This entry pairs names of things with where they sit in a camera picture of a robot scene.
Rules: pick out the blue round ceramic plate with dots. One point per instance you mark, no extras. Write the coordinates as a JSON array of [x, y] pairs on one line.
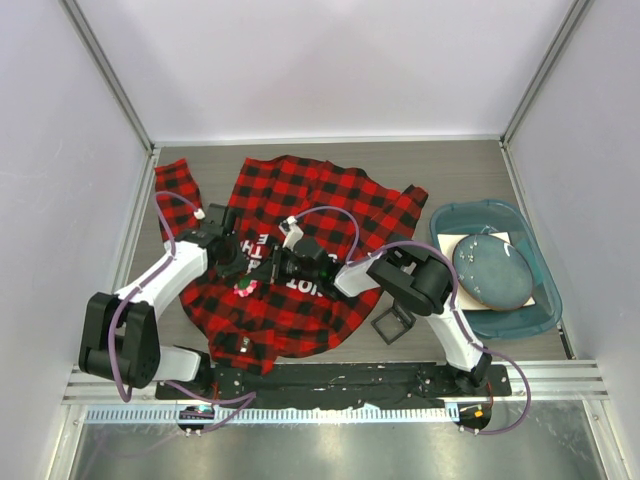
[[492, 272]]

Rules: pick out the small black square frame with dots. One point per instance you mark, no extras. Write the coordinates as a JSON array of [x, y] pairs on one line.
[[393, 323]]

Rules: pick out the teal plastic bin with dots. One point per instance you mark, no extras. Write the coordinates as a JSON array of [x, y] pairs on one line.
[[506, 289]]

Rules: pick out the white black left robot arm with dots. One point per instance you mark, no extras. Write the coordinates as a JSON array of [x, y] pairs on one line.
[[120, 339]]

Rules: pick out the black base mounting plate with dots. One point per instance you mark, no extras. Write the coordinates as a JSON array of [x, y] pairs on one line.
[[342, 385]]

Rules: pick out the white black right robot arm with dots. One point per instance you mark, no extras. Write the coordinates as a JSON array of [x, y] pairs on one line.
[[418, 278]]

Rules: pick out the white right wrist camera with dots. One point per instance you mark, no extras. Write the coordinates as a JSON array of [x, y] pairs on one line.
[[292, 232]]

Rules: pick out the red black plaid shirt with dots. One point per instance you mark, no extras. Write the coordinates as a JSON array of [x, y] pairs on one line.
[[345, 211]]

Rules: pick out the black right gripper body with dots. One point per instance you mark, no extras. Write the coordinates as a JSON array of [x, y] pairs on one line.
[[286, 267]]

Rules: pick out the pink white flower brooch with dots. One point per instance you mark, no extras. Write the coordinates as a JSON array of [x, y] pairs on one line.
[[244, 287]]

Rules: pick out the aluminium front rail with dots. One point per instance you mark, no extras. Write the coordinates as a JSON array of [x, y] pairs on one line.
[[536, 380]]

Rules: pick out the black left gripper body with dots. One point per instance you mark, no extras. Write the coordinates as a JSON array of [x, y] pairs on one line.
[[234, 260]]

